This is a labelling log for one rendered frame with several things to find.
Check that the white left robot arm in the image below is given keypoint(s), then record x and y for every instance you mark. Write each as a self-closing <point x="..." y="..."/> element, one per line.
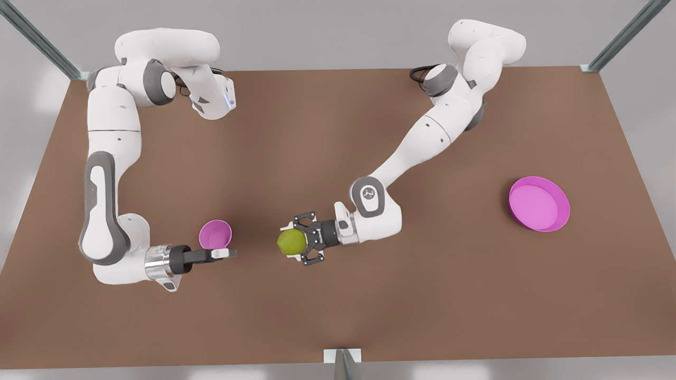
<point x="438" y="132"/>

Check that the pink plate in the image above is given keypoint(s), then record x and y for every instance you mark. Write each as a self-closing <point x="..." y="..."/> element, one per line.
<point x="538" y="203"/>

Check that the silver frame post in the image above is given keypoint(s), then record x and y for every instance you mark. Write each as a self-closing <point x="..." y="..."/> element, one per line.
<point x="37" y="38"/>
<point x="343" y="364"/>
<point x="626" y="34"/>

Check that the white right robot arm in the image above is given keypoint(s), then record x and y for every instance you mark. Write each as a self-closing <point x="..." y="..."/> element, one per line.
<point x="113" y="113"/>

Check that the green apple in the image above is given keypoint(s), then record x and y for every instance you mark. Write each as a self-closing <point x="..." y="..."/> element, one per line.
<point x="291" y="241"/>

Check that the small pink bowl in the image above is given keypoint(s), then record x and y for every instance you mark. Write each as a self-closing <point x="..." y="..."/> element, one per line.
<point x="215" y="235"/>

